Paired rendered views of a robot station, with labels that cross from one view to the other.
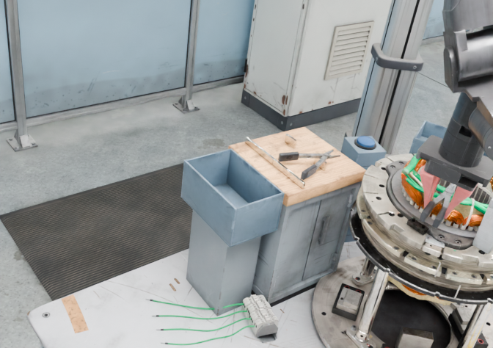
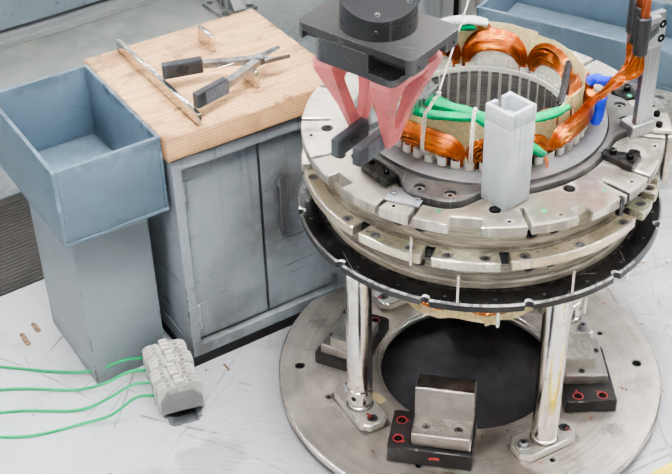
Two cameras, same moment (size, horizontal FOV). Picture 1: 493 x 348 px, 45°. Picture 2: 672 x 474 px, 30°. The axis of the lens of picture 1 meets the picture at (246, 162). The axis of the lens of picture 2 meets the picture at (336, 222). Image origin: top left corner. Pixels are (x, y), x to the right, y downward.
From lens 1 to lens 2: 39 cm
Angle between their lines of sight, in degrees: 9
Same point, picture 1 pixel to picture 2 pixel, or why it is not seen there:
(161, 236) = not seen: hidden behind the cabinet
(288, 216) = (186, 183)
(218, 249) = (66, 256)
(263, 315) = (170, 374)
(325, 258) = (312, 262)
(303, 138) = (240, 31)
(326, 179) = (256, 104)
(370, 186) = (321, 106)
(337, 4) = not seen: outside the picture
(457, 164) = (362, 39)
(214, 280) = (78, 317)
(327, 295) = (316, 332)
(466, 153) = not seen: hidden behind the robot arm
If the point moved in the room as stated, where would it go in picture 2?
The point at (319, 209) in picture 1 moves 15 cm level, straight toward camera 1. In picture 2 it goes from (259, 165) to (203, 254)
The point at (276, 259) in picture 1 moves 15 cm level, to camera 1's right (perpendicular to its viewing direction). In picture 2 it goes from (185, 267) to (334, 277)
